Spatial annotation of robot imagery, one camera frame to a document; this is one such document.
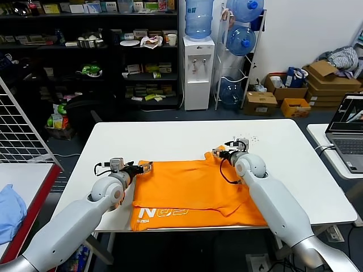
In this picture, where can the black shelving unit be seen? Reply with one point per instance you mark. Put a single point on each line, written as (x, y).
(113, 56)

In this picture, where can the white water dispenser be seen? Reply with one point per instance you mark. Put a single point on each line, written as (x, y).
(197, 90)

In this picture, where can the blue shopping bag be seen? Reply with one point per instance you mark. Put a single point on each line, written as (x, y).
(293, 78)

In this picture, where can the white plate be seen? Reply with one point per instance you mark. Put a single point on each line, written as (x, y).
(130, 43)

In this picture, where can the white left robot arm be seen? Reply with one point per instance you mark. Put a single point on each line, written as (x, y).
(71, 221)

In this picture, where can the white plastic bag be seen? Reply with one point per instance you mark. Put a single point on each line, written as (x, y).
(151, 42)

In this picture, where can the black office chair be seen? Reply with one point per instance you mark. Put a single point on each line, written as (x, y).
(85, 110)

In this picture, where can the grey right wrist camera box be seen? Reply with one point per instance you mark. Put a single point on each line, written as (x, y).
(241, 144)

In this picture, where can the white metal jug rack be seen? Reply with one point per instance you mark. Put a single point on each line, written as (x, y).
(219, 56)

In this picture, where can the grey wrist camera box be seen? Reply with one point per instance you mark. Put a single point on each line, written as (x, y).
(241, 144)
(116, 164)

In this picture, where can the steel bowl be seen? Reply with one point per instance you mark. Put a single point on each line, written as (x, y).
(88, 44)

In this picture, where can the large flat cardboard box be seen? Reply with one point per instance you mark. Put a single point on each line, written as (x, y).
(337, 83)

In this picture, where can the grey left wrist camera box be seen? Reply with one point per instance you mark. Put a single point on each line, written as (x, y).
(116, 164)

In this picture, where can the white panel with black logo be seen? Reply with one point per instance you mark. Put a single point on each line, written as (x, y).
(256, 265)

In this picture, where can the yellow printed box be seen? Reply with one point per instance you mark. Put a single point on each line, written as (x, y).
(296, 110)

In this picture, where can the white paper cup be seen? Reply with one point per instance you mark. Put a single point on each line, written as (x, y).
(172, 40)

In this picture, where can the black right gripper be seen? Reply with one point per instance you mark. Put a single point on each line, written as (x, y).
(228, 155)

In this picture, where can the green toy on plate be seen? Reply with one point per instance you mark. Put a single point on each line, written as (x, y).
(90, 69)

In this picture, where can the grey open laptop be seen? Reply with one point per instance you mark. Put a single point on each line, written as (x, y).
(347, 144)

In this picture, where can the green yellow snack packages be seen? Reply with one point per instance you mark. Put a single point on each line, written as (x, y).
(58, 120)

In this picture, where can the small open cardboard box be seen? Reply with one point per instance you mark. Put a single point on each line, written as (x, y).
(323, 69)

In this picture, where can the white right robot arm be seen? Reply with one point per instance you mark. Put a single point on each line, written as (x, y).
(278, 204)

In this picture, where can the striped clothes pile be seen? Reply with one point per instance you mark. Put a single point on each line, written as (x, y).
(343, 58)

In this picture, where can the light blue cloth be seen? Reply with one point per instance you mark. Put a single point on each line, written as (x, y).
(10, 215)

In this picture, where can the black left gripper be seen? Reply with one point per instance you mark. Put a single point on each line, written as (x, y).
(131, 170)

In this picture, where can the cola bottle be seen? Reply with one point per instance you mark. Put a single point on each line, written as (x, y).
(33, 7)

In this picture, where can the closed labelled cardboard box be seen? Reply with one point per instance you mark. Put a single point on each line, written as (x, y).
(259, 105)

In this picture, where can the red edged white table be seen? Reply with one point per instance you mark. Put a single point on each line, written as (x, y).
(25, 175)

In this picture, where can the white side table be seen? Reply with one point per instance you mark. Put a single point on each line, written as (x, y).
(320, 136)

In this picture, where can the orange t-shirt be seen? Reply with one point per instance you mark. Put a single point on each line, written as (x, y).
(184, 184)

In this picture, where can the blue labelled water jug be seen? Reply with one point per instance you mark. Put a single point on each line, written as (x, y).
(198, 20)

